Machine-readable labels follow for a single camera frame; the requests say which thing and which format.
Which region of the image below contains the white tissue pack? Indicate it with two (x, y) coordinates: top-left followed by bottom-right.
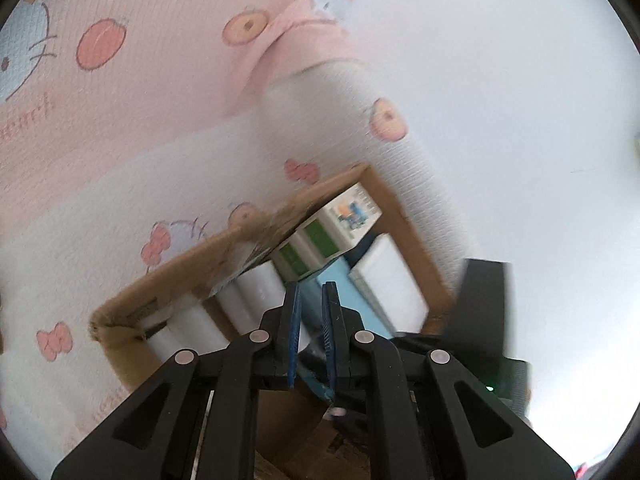
(347, 234), (431, 333)

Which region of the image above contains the white box with green panel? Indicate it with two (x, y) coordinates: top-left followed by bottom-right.
(272, 237), (321, 281)

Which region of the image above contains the light blue box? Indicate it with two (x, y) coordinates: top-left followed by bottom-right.
(300, 260), (396, 341)

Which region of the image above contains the white box with panda print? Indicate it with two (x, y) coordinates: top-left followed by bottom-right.
(295, 182), (385, 266)

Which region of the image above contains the pink and white printed blanket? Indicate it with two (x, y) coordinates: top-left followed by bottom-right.
(0, 0), (471, 461)

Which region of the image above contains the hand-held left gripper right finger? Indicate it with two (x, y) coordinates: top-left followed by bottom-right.
(320, 281), (576, 480)

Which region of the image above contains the dark blue cloth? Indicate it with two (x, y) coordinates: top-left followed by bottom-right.
(342, 240), (376, 271)

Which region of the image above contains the white paper roll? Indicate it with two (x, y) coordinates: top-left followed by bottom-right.
(236, 260), (291, 322)
(144, 316), (177, 363)
(167, 304), (231, 358)
(217, 282), (257, 333)

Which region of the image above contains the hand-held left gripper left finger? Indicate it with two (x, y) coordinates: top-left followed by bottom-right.
(50, 280), (303, 480)

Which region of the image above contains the light blue wrapper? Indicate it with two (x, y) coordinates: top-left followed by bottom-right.
(299, 370), (335, 403)

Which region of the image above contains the brown cardboard box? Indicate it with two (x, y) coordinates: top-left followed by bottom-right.
(89, 162), (456, 480)

